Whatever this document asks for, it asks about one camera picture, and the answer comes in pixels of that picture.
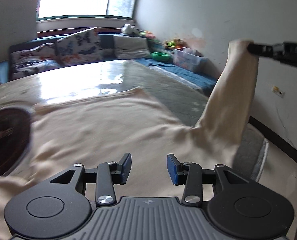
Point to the green plastic bowl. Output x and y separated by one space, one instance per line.
161 57

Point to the colourful plush toys pile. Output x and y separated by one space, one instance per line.
175 43

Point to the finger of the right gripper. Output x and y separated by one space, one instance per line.
285 53

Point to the butterfly print cushion lying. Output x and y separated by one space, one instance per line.
33 61

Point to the grey plain cushion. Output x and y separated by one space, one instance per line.
128 47

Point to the white plush toy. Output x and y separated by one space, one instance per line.
129 29

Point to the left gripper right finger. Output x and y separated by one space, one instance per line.
193 177

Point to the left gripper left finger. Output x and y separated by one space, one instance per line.
70 184

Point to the blue corner sofa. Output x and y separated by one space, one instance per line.
195 79

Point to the cream white sweater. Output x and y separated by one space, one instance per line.
103 128

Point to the round black induction cooktop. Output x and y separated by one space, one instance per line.
15 137

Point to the clear plastic storage box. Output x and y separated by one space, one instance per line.
189 61

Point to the white wall socket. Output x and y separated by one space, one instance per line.
276 90

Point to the grey quilted star table cover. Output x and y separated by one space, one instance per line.
88 81

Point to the butterfly print cushion upright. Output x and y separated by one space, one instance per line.
81 47

